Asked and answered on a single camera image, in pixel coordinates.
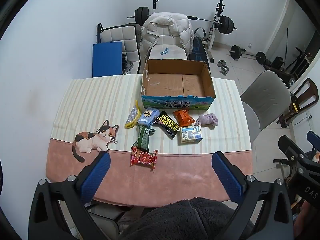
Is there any brown wooden chair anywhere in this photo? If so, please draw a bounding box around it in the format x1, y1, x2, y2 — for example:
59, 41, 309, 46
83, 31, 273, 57
277, 78, 319, 128

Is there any purple cloth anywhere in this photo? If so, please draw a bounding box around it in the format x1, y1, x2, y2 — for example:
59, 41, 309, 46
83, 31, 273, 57
195, 113, 219, 127

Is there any cream blue tissue pack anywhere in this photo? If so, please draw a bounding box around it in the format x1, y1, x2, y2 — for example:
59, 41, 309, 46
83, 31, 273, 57
180, 126, 203, 144

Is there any dark fleece garment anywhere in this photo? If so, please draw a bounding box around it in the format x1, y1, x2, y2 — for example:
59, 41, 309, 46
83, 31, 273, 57
119, 197, 234, 240

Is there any green wipes packet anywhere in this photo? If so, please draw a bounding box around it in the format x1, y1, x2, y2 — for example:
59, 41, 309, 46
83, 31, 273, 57
131, 125, 156, 153

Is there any small blue packet on seat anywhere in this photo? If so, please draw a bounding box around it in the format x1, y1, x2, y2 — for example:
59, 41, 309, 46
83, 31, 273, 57
160, 48, 169, 55

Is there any orange snack packet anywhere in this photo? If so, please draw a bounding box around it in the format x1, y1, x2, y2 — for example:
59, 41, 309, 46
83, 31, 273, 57
173, 109, 195, 127

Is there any white quilted cushion panel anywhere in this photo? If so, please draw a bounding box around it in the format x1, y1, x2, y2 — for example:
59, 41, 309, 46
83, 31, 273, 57
97, 23, 141, 74

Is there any blue black weight bench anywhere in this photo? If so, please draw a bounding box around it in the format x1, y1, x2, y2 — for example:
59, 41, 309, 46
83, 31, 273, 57
189, 27, 210, 71

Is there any white puffer jacket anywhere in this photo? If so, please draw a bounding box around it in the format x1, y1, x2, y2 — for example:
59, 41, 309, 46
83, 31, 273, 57
140, 12, 194, 62

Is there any black shoe shine wipes pack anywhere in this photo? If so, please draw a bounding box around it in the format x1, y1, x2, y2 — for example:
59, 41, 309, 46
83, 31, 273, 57
155, 111, 179, 139

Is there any open cardboard box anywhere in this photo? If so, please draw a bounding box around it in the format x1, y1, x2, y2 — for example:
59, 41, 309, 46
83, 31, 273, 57
141, 59, 216, 110

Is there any yellow silver scrubber pack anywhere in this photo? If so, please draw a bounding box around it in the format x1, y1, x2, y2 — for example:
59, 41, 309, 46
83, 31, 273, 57
124, 100, 141, 129

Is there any chrome dumbbell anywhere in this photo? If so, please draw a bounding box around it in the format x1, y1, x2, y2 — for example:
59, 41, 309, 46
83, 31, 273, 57
217, 60, 229, 76

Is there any blue folded mat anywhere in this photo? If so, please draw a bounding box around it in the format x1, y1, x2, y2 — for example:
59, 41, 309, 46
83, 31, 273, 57
92, 41, 122, 77

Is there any red snack packet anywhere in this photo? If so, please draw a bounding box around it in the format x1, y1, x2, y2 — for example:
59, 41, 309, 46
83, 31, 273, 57
130, 146, 158, 170

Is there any white chair with seat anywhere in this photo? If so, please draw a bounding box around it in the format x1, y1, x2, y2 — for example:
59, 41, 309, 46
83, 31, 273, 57
140, 12, 194, 61

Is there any grey chair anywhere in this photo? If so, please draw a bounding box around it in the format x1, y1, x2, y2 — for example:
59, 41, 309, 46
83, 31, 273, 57
241, 70, 291, 142

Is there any black barbell on floor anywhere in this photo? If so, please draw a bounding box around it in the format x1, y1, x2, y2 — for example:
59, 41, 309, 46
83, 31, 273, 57
229, 45, 271, 66

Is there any light blue tissue pack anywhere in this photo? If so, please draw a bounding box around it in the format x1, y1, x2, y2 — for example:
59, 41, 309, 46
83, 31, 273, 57
137, 107, 160, 128

